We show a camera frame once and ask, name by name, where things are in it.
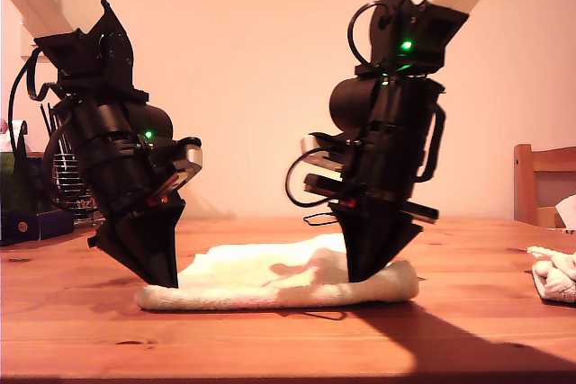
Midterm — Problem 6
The wooden chair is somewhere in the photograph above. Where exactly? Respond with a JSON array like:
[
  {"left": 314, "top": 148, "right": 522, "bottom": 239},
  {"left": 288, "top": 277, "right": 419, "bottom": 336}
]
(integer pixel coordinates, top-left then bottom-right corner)
[{"left": 514, "top": 143, "right": 576, "bottom": 228}]

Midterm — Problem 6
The beige fluffy tea towel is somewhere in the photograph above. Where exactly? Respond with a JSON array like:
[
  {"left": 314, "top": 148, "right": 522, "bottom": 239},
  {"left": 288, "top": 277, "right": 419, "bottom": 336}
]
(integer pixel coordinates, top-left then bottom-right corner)
[{"left": 526, "top": 245, "right": 576, "bottom": 304}]

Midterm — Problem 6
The arm upper black cable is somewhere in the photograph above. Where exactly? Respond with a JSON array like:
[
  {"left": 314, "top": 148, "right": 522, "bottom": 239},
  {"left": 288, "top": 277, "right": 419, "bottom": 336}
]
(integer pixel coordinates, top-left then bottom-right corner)
[{"left": 347, "top": 1, "right": 388, "bottom": 66}]

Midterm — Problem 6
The dark blue box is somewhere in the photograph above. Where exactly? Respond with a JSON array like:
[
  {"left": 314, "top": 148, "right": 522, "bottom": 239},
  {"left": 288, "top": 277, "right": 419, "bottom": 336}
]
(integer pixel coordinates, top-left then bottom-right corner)
[{"left": 0, "top": 210, "right": 76, "bottom": 246}]

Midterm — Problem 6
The white towel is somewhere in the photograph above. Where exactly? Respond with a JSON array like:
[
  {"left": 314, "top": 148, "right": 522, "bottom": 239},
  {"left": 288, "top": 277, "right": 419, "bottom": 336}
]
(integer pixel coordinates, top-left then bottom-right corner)
[{"left": 134, "top": 233, "right": 420, "bottom": 312}]

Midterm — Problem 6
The arm thick black cable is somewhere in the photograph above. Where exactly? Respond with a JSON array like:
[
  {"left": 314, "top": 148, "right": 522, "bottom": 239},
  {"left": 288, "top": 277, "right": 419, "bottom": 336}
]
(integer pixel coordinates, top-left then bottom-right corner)
[{"left": 416, "top": 104, "right": 447, "bottom": 183}]

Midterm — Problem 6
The black security camera cable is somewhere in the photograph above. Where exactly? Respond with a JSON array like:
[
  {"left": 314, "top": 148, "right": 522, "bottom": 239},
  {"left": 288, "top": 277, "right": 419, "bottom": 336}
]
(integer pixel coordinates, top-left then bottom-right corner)
[{"left": 303, "top": 211, "right": 337, "bottom": 227}]

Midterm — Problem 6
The camera thin black cable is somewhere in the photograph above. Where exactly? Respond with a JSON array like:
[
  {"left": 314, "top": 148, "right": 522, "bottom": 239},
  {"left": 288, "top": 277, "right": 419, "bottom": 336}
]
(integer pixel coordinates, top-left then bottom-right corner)
[{"left": 284, "top": 149, "right": 347, "bottom": 209}]

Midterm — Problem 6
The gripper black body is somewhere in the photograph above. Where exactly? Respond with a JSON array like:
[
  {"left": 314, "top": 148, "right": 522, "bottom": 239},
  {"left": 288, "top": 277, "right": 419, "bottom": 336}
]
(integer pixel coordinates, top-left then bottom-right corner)
[
  {"left": 304, "top": 154, "right": 440, "bottom": 225},
  {"left": 83, "top": 149, "right": 186, "bottom": 246}
]

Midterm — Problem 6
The metal wire utensil holder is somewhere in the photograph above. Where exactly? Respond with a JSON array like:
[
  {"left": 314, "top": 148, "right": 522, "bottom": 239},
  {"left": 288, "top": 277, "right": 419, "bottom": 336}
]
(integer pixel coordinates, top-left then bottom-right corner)
[{"left": 52, "top": 152, "right": 98, "bottom": 227}]

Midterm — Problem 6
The dark green paper bag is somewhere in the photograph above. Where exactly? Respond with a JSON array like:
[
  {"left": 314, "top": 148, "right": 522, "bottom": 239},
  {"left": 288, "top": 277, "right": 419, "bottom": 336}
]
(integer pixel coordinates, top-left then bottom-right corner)
[{"left": 0, "top": 119, "right": 51, "bottom": 214}]

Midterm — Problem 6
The white tissue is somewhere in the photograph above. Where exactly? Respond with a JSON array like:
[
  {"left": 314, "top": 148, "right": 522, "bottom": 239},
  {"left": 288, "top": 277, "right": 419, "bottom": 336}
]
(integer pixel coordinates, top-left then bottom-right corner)
[{"left": 0, "top": 118, "right": 28, "bottom": 154}]

